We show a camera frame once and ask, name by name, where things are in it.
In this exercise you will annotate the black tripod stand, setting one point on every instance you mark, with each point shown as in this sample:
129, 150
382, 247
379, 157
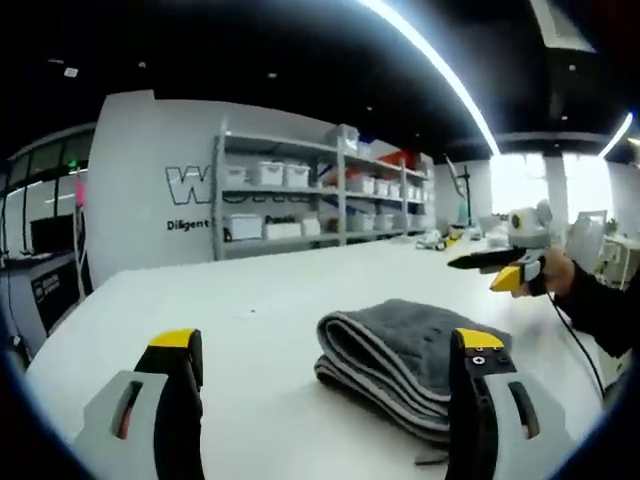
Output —
465, 195

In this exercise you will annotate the small black monitor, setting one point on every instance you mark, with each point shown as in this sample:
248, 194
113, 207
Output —
52, 232

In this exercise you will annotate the short ceiling light strip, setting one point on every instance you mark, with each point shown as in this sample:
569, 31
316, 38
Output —
619, 132

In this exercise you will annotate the pink object on stand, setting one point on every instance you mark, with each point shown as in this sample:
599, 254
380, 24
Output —
80, 194

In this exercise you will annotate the rows of white storage bins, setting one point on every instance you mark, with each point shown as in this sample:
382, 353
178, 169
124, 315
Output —
272, 174

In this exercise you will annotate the yellow and black tools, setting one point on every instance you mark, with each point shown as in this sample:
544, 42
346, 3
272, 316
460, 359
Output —
447, 240

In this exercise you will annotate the long ceiling light strip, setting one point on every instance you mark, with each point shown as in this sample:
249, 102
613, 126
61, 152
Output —
450, 70

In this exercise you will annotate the grey metal shelving rack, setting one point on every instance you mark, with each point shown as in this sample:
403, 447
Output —
341, 200

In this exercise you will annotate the grey towel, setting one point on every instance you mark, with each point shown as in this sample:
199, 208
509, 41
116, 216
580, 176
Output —
390, 340

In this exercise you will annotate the person's right hand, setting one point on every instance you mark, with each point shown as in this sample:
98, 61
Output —
560, 270

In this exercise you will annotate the black equipment cabinet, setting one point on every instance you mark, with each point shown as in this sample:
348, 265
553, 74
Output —
55, 290

